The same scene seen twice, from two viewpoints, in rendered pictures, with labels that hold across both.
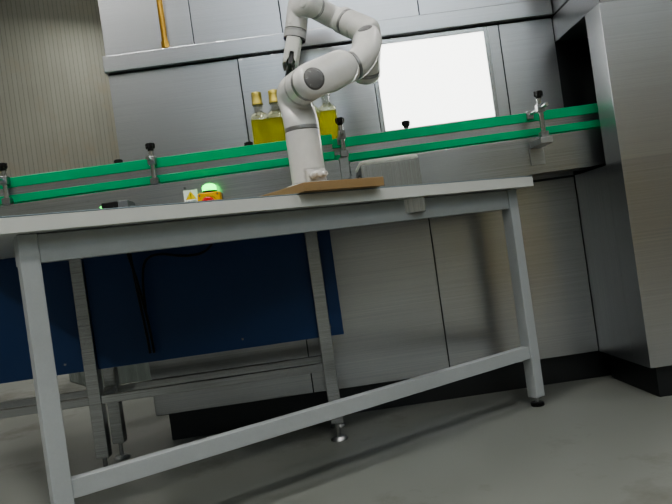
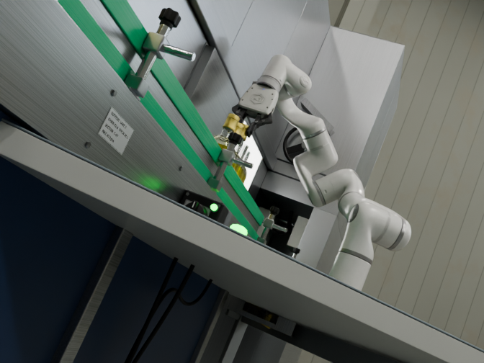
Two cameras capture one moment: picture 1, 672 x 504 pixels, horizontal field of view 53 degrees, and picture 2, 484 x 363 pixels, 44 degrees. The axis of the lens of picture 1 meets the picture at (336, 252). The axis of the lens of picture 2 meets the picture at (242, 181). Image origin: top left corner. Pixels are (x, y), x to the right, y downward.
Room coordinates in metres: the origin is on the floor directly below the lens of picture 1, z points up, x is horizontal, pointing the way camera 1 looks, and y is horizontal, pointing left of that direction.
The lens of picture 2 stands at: (1.65, 1.67, 0.66)
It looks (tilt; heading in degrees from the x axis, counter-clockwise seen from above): 12 degrees up; 289
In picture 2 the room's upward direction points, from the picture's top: 24 degrees clockwise
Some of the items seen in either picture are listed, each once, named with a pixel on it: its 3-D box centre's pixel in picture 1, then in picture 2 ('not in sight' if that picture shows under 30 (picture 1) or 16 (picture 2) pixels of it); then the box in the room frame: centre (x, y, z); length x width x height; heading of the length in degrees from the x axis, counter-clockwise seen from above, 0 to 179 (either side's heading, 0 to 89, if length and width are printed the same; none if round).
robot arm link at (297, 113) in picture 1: (299, 101); (367, 233); (1.81, 0.04, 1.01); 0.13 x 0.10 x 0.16; 27
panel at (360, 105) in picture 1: (369, 90); (221, 153); (2.40, -0.20, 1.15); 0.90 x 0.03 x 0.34; 92
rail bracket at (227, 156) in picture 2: (150, 163); (234, 166); (2.07, 0.53, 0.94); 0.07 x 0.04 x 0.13; 2
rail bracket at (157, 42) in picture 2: (1, 183); (166, 57); (2.05, 0.99, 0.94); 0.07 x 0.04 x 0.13; 2
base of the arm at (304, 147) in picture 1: (308, 158); (348, 287); (1.81, 0.04, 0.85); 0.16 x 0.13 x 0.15; 28
